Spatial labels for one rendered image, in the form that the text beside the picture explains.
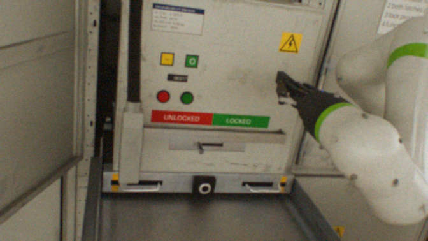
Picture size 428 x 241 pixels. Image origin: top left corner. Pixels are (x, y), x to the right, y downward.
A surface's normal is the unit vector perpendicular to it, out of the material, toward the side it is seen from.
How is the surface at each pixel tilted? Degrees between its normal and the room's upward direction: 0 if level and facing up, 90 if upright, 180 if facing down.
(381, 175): 106
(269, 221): 0
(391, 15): 90
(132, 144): 90
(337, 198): 90
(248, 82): 90
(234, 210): 0
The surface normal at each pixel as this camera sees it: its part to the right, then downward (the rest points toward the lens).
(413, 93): -0.21, -0.62
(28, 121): 0.96, 0.22
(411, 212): 0.04, 0.43
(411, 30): -0.52, -0.66
